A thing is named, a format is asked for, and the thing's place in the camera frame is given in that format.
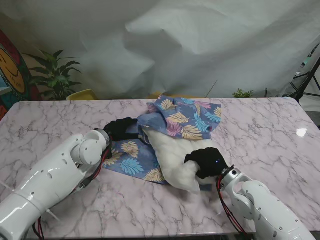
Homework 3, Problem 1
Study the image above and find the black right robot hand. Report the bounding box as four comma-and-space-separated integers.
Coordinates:
183, 147, 230, 180

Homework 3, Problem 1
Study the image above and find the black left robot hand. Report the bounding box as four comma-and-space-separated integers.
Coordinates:
103, 117, 140, 142

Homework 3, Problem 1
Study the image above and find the white pillow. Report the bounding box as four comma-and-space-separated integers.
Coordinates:
146, 129, 216, 193

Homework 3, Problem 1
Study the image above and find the blue leaf print pillowcase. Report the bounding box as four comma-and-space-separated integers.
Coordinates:
102, 94, 223, 192

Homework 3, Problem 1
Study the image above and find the yellow plastic chair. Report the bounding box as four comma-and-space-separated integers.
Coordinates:
66, 89, 100, 101

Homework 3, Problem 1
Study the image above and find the thin brown stick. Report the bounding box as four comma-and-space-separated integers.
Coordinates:
205, 80, 218, 99

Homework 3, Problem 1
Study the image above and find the small green plant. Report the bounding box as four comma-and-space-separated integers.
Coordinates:
231, 88, 255, 99

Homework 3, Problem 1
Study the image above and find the large green potted plant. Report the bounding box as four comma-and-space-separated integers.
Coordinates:
22, 49, 83, 101

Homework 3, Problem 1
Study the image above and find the white backdrop sheet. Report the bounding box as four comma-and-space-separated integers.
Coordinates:
0, 0, 320, 100

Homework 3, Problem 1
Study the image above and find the white zip tie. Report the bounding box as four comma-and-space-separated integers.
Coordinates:
44, 209, 61, 222

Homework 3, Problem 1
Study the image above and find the colourful smiley face board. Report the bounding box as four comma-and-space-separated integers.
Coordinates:
0, 29, 42, 121

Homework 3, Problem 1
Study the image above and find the black tripod stand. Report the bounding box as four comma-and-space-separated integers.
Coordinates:
282, 42, 320, 105

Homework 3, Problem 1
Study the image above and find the red black left arm cable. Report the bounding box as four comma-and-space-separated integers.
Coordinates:
31, 142, 113, 240

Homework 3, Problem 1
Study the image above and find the red black arm cable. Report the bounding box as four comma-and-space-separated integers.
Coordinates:
31, 142, 113, 240
215, 174, 248, 238

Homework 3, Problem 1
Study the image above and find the red black right arm cable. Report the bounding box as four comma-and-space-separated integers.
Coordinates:
215, 174, 248, 238

